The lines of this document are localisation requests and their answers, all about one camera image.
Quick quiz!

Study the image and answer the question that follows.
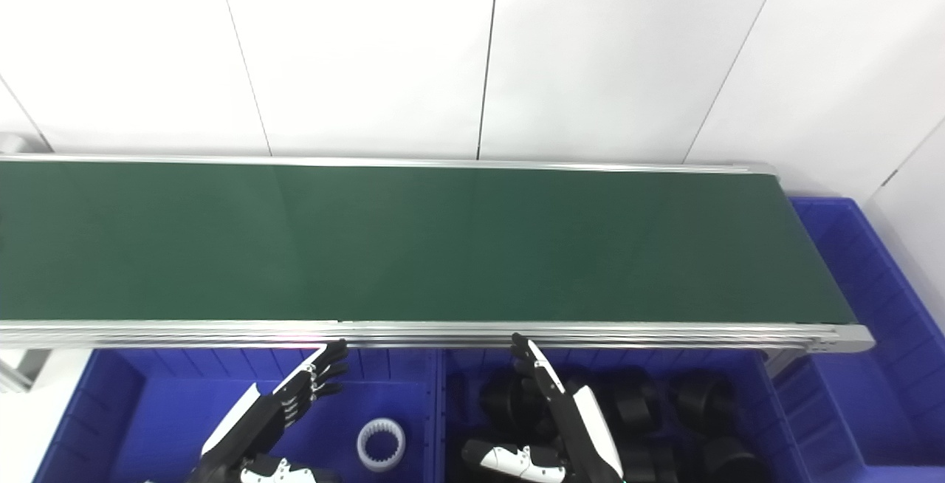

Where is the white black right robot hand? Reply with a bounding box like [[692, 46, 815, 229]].
[[461, 333, 626, 483]]

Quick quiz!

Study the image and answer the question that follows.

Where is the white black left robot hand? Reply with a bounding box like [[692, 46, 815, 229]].
[[192, 340, 350, 483]]

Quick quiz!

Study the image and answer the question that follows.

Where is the black cylindrical part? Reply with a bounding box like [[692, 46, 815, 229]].
[[602, 371, 663, 434], [700, 437, 770, 483], [619, 445, 669, 483], [673, 371, 740, 437], [478, 374, 551, 436]]

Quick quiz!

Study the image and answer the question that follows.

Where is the blue bin with white rings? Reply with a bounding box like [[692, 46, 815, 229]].
[[33, 346, 444, 483]]

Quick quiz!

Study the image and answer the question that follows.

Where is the green conveyor belt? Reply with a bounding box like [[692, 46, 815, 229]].
[[0, 160, 858, 324], [0, 151, 876, 355]]

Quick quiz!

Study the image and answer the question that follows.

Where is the blue bin with black parts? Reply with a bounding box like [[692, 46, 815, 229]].
[[436, 349, 813, 483]]

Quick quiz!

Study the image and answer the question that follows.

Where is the aluminium conveyor leg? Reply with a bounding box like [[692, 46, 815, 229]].
[[0, 350, 49, 395]]

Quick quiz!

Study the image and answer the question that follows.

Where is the empty blue plastic bin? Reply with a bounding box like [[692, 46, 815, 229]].
[[772, 197, 945, 483]]

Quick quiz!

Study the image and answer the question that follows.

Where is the white toothed ring part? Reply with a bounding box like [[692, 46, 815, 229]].
[[357, 419, 408, 473]]

